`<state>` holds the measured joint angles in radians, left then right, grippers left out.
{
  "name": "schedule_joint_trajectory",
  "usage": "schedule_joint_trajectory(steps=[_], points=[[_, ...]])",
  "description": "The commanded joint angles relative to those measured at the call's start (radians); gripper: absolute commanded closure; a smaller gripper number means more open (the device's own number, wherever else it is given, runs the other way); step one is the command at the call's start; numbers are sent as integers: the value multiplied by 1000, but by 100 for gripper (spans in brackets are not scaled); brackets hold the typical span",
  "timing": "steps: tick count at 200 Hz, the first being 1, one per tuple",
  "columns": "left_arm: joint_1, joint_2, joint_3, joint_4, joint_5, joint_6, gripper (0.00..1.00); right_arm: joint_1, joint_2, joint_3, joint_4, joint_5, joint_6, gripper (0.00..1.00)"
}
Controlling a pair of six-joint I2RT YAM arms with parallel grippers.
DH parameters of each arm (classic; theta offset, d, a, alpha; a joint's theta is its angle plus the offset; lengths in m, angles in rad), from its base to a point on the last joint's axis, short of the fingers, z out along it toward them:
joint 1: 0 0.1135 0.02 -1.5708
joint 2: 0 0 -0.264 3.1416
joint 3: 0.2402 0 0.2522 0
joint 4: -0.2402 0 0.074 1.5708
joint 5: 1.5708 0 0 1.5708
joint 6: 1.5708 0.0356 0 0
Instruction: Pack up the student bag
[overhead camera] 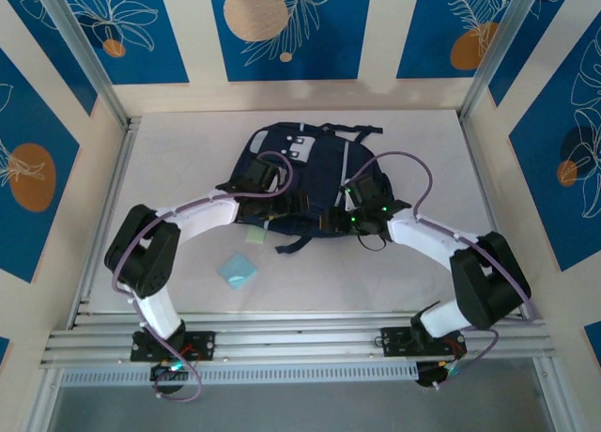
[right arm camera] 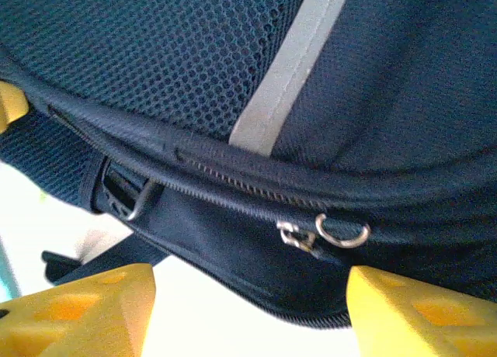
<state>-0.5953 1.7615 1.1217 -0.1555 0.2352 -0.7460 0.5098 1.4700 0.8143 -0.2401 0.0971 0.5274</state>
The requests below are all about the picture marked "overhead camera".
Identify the aluminium side rail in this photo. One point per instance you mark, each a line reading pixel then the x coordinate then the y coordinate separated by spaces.
pixel 484 188
pixel 107 188

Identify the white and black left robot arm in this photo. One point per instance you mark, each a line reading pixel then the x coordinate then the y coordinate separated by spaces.
pixel 206 216

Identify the aluminium frame post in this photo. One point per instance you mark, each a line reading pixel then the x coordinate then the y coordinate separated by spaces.
pixel 503 47
pixel 81 47

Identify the wide aluminium base rail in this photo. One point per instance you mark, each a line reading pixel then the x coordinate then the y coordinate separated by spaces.
pixel 300 338

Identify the pale green card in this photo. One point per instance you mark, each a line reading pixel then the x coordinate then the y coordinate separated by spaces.
pixel 255 236

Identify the black controller board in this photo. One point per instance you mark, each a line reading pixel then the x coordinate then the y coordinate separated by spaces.
pixel 429 373
pixel 164 372

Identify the light blue square packet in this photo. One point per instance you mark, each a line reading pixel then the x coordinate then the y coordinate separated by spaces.
pixel 237 271

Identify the aluminium frame leg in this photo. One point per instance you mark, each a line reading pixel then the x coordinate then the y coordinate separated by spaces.
pixel 44 404
pixel 556 399

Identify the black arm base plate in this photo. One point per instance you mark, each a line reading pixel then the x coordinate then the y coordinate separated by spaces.
pixel 394 340
pixel 202 345

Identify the blue floral wall panel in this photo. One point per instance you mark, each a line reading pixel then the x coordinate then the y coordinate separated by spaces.
pixel 328 51
pixel 28 122
pixel 540 192
pixel 3 352
pixel 594 343
pixel 530 47
pixel 141 51
pixel 56 70
pixel 422 28

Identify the navy blue student backpack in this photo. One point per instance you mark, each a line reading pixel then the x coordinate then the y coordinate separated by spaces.
pixel 324 169

